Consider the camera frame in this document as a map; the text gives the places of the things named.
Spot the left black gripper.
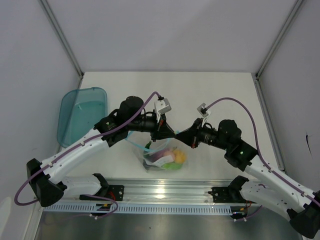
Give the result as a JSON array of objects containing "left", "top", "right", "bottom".
[{"left": 127, "top": 111, "right": 176, "bottom": 143}]

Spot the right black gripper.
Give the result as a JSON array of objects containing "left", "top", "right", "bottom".
[{"left": 175, "top": 117, "right": 230, "bottom": 151}]

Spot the dark green toy chili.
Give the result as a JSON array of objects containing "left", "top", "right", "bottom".
[{"left": 145, "top": 141, "right": 152, "bottom": 152}]

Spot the yellow toy lemon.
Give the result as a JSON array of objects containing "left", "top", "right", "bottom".
[{"left": 173, "top": 149, "right": 187, "bottom": 164}]

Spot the clear zip top bag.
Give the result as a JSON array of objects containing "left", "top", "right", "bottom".
[{"left": 125, "top": 131, "right": 187, "bottom": 171}]

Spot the purple toy eggplant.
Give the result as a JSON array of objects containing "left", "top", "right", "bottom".
[{"left": 148, "top": 148, "right": 175, "bottom": 162}]

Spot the pink toy food piece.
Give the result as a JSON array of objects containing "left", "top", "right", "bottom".
[{"left": 158, "top": 155, "right": 175, "bottom": 166}]

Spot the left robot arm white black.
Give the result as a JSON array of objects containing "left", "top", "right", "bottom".
[{"left": 26, "top": 96, "right": 175, "bottom": 207}]

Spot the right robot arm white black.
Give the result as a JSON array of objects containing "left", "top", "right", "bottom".
[{"left": 175, "top": 118, "right": 320, "bottom": 239}]

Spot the teal plastic bin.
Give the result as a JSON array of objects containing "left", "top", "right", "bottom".
[{"left": 57, "top": 87, "right": 108, "bottom": 148}]

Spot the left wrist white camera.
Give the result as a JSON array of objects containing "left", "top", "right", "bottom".
[{"left": 154, "top": 97, "right": 172, "bottom": 122}]

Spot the wrist white camera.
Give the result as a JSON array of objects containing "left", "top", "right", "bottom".
[
  {"left": 197, "top": 103, "right": 211, "bottom": 126},
  {"left": 154, "top": 97, "right": 172, "bottom": 122}
]

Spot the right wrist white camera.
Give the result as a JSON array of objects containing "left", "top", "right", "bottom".
[{"left": 197, "top": 103, "right": 211, "bottom": 126}]

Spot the aluminium mounting rail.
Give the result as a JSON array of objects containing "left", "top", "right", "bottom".
[{"left": 33, "top": 177, "right": 307, "bottom": 207}]

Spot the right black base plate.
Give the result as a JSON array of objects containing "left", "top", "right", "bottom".
[{"left": 207, "top": 186, "right": 249, "bottom": 204}]

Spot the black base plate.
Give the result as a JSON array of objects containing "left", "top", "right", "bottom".
[
  {"left": 79, "top": 185, "right": 125, "bottom": 202},
  {"left": 207, "top": 186, "right": 249, "bottom": 204}
]

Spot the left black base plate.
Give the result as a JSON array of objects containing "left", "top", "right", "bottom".
[{"left": 79, "top": 185, "right": 125, "bottom": 202}]

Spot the white slotted cable duct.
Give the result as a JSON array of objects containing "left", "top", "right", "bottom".
[{"left": 44, "top": 202, "right": 233, "bottom": 216}]

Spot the right aluminium frame post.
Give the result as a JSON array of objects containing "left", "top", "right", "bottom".
[{"left": 255, "top": 0, "right": 307, "bottom": 81}]

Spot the aluminium frame post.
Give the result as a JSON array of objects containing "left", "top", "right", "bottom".
[
  {"left": 255, "top": 0, "right": 307, "bottom": 81},
  {"left": 38, "top": 0, "right": 84, "bottom": 77}
]

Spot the left aluminium frame post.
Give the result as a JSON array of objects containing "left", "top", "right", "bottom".
[{"left": 38, "top": 0, "right": 84, "bottom": 77}]

